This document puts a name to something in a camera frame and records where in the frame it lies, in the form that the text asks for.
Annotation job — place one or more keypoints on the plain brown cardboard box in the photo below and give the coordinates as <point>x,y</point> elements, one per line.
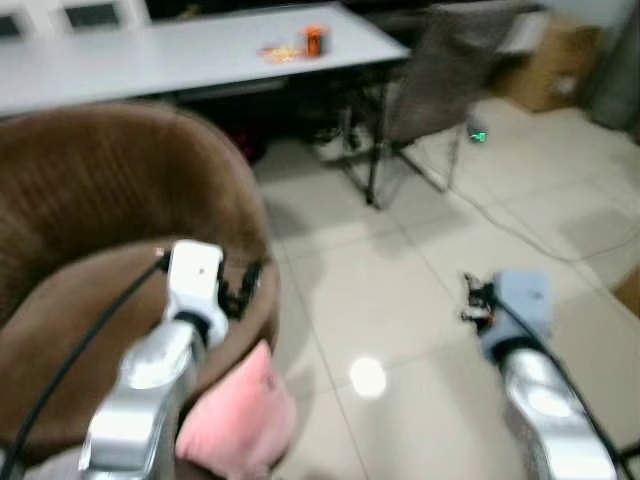
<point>550,70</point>

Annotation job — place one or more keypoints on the long white table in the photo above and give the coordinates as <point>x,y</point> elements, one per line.
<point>150,60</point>

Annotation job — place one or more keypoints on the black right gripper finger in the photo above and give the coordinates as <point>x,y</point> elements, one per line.
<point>473,314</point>
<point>473,288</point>

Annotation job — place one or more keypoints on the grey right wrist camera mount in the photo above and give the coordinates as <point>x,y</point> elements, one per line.
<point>520,300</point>

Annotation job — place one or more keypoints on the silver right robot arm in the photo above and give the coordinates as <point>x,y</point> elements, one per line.
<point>545,410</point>

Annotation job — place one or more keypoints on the brown round velvet sofa chair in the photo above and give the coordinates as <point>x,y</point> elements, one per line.
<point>100,170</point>

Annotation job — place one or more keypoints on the white glass-door cabinet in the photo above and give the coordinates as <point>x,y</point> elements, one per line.
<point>95,14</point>

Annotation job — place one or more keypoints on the brown box corner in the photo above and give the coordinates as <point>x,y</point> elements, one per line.
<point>630,295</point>

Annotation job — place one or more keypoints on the black and red bag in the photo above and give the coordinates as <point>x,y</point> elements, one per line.
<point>245,145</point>

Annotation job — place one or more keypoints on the pink pillow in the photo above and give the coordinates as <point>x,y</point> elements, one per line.
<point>240,412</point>

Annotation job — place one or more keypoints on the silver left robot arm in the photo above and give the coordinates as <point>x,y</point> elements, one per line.
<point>140,395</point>

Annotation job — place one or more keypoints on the orange can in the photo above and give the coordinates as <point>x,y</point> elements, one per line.
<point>315,42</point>

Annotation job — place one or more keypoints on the grey fabric folding chair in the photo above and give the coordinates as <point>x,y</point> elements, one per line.
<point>445,70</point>

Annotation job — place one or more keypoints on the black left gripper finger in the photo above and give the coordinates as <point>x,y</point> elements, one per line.
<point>252,282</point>
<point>230,272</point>

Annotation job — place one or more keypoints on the grey curtain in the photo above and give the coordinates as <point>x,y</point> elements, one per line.
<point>618,70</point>

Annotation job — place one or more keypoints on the orange snack packet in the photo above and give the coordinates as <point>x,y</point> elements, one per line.
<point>280,54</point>

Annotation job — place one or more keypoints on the small device with green light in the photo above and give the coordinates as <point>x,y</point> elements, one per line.
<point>478,133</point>

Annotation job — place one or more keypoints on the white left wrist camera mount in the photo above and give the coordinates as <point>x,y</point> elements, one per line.
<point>194,275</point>

